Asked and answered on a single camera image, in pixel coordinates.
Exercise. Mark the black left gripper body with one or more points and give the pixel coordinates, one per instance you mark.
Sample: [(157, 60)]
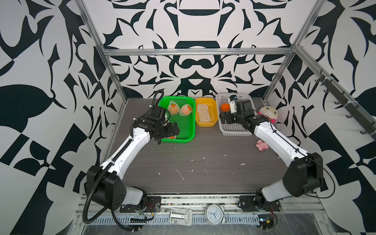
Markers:
[(165, 130)]

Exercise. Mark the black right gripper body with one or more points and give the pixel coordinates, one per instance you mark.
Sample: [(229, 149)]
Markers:
[(231, 117)]

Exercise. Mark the white perforated plastic basket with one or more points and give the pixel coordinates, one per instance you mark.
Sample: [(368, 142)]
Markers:
[(231, 129)]

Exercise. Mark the orange being unwrapped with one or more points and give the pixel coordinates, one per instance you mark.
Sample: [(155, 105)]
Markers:
[(225, 107)]

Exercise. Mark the white foam net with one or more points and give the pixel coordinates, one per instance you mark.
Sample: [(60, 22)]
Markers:
[(202, 108), (205, 117)]

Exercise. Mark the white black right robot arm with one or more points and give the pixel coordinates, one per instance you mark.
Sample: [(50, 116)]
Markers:
[(305, 171)]

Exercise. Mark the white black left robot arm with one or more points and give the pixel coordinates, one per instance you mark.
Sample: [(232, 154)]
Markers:
[(105, 188)]

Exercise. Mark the green plastic basket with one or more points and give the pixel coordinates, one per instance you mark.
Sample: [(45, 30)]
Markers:
[(186, 124)]

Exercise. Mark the pink white plush doll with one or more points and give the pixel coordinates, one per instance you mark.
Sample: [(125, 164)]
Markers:
[(270, 112)]

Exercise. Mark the small pink pig toy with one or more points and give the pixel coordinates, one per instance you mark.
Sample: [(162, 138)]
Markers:
[(261, 145)]

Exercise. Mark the yellow plastic tub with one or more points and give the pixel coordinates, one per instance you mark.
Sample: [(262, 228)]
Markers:
[(212, 111)]

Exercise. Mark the white rectangular device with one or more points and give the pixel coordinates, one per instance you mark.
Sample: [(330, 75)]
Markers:
[(180, 216)]

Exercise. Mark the white analog clock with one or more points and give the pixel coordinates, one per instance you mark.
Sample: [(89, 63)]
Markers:
[(214, 215)]

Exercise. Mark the small circuit board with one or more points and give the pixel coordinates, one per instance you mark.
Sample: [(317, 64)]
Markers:
[(266, 222)]

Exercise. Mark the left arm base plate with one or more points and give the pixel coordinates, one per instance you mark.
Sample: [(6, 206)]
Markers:
[(151, 204)]

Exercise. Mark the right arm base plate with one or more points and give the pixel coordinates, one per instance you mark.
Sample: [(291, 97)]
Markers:
[(249, 203)]

